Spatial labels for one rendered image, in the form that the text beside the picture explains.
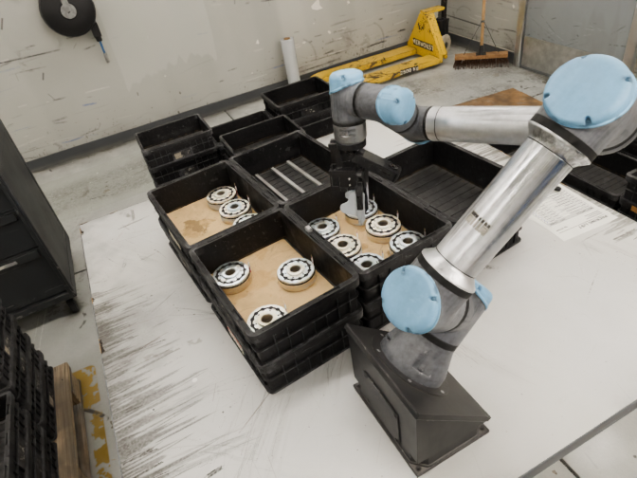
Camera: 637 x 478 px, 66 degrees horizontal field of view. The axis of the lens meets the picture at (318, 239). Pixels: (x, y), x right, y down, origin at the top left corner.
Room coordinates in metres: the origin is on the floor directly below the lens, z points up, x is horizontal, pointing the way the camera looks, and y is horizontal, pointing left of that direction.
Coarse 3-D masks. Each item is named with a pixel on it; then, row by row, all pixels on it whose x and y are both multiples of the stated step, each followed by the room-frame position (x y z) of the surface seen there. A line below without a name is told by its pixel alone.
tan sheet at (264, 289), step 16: (256, 256) 1.12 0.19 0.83; (272, 256) 1.10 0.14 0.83; (288, 256) 1.09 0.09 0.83; (256, 272) 1.04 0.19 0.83; (272, 272) 1.03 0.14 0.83; (256, 288) 0.98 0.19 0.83; (272, 288) 0.97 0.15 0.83; (320, 288) 0.93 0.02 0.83; (240, 304) 0.93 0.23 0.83; (256, 304) 0.92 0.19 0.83; (288, 304) 0.90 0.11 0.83
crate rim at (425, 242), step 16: (368, 176) 1.29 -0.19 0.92; (320, 192) 1.25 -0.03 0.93; (400, 192) 1.17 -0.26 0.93; (288, 208) 1.19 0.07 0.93; (304, 224) 1.09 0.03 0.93; (448, 224) 0.98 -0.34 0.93; (320, 240) 1.01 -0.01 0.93; (432, 240) 0.95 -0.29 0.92; (400, 256) 0.90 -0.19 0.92; (368, 272) 0.86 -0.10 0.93
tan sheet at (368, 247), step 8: (328, 216) 1.25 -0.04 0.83; (344, 216) 1.23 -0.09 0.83; (344, 224) 1.20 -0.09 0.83; (344, 232) 1.15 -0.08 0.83; (352, 232) 1.15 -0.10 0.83; (360, 232) 1.14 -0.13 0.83; (360, 240) 1.11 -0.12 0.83; (368, 240) 1.10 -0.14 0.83; (368, 248) 1.06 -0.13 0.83; (376, 248) 1.05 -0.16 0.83; (384, 248) 1.05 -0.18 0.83; (384, 256) 1.02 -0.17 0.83
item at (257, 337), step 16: (192, 256) 1.04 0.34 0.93; (336, 256) 0.94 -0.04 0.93; (208, 272) 0.96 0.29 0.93; (352, 272) 0.87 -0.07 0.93; (336, 288) 0.82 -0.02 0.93; (352, 288) 0.83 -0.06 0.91; (224, 304) 0.85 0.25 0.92; (304, 304) 0.79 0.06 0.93; (320, 304) 0.79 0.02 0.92; (240, 320) 0.78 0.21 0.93; (288, 320) 0.76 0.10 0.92; (256, 336) 0.72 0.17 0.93
